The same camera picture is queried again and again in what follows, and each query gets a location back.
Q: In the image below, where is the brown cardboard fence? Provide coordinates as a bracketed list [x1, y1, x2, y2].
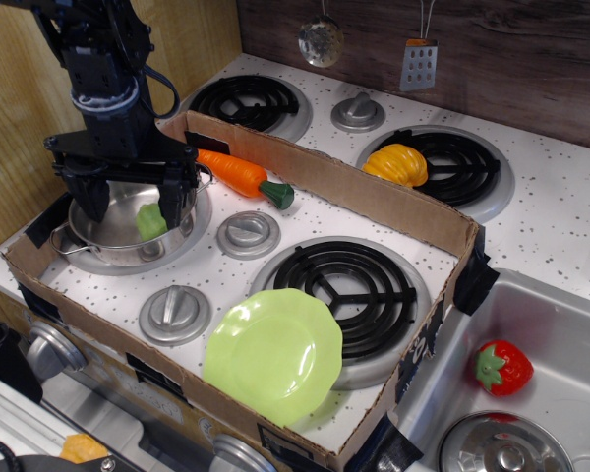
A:
[4, 112, 485, 471]

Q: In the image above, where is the red toy strawberry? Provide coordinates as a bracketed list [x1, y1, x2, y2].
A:
[473, 339, 534, 396]

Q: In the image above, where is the front centre oven knob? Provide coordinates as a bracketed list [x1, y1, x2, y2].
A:
[208, 434, 277, 472]

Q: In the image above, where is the orange toy carrot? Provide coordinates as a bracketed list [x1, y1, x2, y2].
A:
[198, 149, 295, 209]

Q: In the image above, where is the oven knob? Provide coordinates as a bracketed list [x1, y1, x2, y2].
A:
[27, 322, 88, 381]
[208, 434, 277, 472]

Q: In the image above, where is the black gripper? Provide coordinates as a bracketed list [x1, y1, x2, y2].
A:
[44, 103, 198, 230]

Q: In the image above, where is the small steel pan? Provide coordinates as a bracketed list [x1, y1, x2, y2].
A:
[49, 164, 213, 267]

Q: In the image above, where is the back right black burner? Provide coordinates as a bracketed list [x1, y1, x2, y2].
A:
[356, 125, 515, 224]

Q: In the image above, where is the hanging metal spatula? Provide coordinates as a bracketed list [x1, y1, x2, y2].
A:
[399, 1, 439, 92]

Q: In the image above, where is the front left oven knob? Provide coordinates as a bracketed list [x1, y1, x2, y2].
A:
[27, 322, 88, 381]

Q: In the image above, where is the steel sink basin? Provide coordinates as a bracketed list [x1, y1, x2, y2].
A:
[397, 270, 590, 471]

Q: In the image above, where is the silver knob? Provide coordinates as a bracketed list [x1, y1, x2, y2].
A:
[139, 285, 211, 346]
[216, 210, 281, 260]
[330, 92, 385, 133]

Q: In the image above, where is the orange object bottom left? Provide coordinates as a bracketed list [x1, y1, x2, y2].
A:
[59, 433, 109, 464]

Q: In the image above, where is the yellow toy squash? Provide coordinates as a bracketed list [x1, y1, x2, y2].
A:
[362, 144, 429, 188]

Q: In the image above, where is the black burner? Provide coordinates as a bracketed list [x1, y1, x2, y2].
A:
[356, 125, 515, 224]
[180, 75, 313, 143]
[250, 237, 431, 390]

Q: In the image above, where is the hanging metal skimmer ladle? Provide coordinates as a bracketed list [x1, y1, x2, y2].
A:
[297, 1, 344, 69]

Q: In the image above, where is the upper middle silver knob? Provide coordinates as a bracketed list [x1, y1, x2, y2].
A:
[216, 210, 281, 260]

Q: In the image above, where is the steel pot lid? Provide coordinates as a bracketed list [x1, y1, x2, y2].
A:
[438, 411, 574, 472]

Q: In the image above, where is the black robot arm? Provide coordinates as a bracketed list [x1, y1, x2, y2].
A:
[8, 1, 199, 229]

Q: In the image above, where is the back left black burner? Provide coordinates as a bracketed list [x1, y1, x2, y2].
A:
[180, 75, 313, 143]

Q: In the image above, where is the light green plastic plate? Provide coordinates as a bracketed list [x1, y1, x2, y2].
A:
[203, 288, 343, 427]

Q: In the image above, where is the light green toy broccoli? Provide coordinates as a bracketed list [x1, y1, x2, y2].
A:
[136, 203, 168, 241]

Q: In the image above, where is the back silver knob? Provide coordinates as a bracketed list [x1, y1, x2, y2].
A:
[330, 92, 385, 133]

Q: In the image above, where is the black cable bottom left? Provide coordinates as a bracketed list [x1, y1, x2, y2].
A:
[0, 435, 21, 472]

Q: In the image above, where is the lower middle silver knob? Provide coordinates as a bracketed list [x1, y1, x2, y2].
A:
[139, 285, 211, 346]

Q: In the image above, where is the front right black burner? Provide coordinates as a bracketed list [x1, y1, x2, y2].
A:
[250, 237, 431, 390]

